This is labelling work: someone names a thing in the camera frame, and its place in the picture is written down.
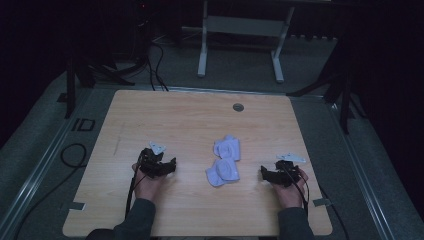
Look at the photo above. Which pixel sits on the grey round table grommet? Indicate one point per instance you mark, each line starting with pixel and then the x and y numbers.
pixel 238 107

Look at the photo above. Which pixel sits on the person's right hand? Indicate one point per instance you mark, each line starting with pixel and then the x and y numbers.
pixel 292 193

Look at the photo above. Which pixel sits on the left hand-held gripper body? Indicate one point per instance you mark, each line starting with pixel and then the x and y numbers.
pixel 151 164

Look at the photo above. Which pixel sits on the grey tape piece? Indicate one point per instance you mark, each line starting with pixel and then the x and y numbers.
pixel 77 206
pixel 322 202

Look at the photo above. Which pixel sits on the white metal table frame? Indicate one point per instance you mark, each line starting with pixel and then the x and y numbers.
pixel 243 36

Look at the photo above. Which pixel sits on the person's left hand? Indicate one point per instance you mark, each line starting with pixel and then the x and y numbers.
pixel 147 186

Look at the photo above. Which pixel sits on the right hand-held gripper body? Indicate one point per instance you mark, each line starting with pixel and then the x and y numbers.
pixel 286 171

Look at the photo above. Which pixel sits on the black metal stand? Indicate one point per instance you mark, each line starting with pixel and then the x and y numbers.
pixel 336 90
pixel 83 76

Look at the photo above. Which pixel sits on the white sock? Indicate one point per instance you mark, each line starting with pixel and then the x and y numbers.
pixel 222 172
pixel 228 148

